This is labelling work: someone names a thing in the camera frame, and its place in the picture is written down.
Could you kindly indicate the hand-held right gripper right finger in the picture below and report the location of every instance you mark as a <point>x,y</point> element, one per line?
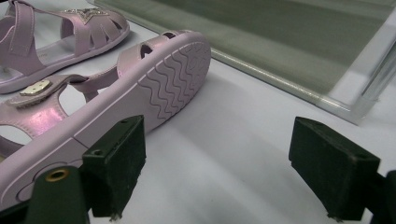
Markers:
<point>333,168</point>

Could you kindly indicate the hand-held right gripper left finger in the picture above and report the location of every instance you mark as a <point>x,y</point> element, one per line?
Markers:
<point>115,168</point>

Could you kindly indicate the pink sandal with square buckle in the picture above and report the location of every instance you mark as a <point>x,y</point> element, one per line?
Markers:
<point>124,93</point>

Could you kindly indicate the pink sandal with star ornament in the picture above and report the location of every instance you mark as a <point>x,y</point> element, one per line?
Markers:
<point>46,40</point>

